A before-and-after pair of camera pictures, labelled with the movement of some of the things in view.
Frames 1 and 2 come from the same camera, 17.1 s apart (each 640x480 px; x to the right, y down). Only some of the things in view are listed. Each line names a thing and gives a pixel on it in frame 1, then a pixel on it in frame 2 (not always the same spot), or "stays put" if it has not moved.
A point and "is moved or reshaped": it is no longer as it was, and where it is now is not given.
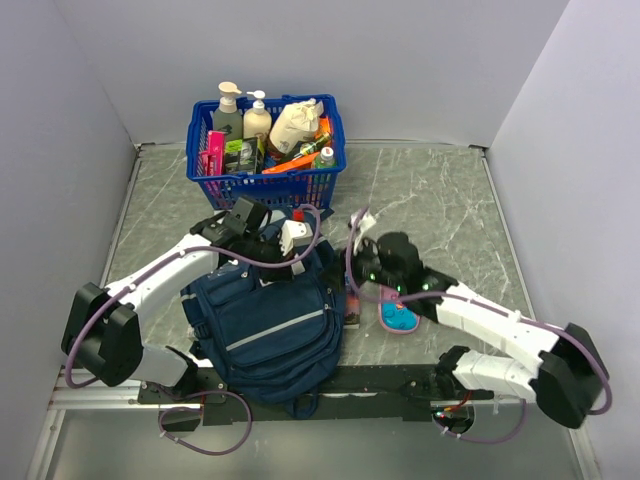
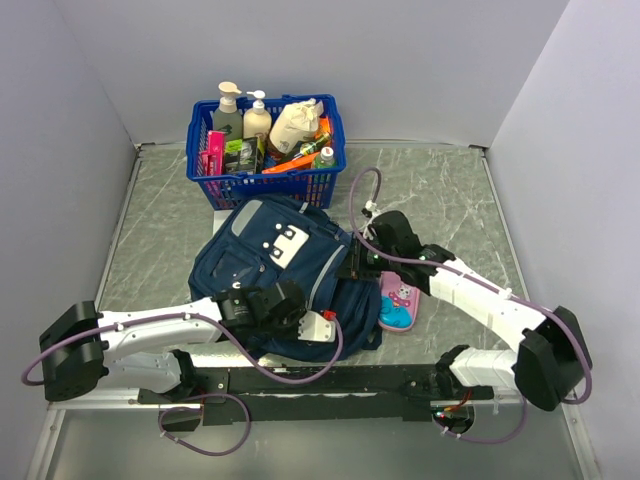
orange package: x=306 y=162 stays put
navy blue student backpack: x=273 y=343 is moved or reshaped
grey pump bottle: x=228 y=118 stays put
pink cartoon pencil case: x=394 y=317 stays put
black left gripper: x=276 y=273 → x=293 y=331
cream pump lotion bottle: x=257 y=119 stays put
